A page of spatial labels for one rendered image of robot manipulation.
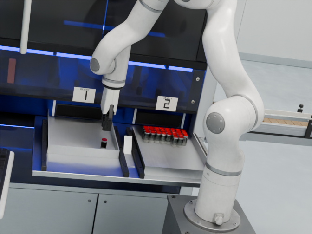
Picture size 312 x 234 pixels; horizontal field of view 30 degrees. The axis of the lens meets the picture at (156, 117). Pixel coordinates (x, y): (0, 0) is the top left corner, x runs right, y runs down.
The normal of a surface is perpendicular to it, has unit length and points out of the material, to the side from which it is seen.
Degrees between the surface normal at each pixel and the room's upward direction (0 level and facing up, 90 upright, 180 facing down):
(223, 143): 128
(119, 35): 50
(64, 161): 0
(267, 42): 90
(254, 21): 90
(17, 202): 90
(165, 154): 0
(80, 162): 0
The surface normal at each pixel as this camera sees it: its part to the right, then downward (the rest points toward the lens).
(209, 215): -0.39, 0.28
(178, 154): 0.18, -0.91
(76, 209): 0.17, 0.39
